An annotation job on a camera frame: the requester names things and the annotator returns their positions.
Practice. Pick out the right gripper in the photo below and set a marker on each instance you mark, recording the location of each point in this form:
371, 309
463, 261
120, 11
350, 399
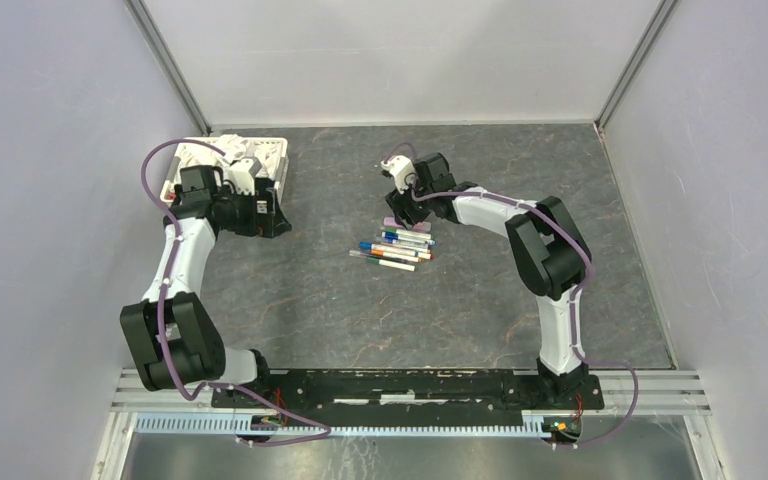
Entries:
399, 201

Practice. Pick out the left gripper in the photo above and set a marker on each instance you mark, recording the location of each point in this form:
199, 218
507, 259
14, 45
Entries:
270, 224

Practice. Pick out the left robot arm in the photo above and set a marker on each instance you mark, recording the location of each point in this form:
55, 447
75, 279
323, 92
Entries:
169, 333

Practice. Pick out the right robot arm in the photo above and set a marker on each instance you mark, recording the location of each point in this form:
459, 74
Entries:
549, 252

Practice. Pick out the clear cap purple pen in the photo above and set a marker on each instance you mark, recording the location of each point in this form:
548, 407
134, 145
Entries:
366, 255

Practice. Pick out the orange cap marker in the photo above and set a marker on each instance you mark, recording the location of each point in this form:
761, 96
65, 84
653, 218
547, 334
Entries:
388, 247

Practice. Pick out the white crumpled cloth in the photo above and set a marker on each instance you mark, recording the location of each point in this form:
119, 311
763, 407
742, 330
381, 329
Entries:
271, 151

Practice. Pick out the white plastic basket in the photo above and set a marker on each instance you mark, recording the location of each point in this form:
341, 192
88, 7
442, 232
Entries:
167, 194

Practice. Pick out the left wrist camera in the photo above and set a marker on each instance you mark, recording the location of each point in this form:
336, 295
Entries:
244, 172

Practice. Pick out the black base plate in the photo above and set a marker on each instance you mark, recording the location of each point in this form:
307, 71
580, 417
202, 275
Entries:
421, 397

